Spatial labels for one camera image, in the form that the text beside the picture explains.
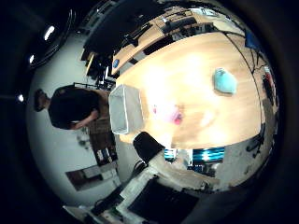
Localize black office chair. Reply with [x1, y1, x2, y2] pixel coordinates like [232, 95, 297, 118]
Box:
[132, 131, 165, 164]

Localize blue lit computer screen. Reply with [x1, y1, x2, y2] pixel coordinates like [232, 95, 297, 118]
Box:
[164, 147, 226, 164]

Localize pink plush toy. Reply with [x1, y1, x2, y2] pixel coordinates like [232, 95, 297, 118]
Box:
[152, 104, 185, 126]

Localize clear plastic bin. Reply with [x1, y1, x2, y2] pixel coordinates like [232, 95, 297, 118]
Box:
[107, 84, 146, 135]

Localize person in black shirt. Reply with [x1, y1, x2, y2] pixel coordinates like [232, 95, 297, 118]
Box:
[33, 85, 110, 131]

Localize light blue cloth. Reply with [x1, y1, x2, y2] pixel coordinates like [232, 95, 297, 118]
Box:
[212, 67, 238, 95]

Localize wooden desk with monitors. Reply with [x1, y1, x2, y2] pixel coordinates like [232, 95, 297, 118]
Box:
[110, 17, 200, 76]

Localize black monitor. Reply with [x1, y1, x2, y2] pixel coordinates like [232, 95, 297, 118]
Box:
[162, 16, 198, 34]

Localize black cable on table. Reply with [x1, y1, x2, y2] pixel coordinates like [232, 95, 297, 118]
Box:
[218, 30, 265, 104]

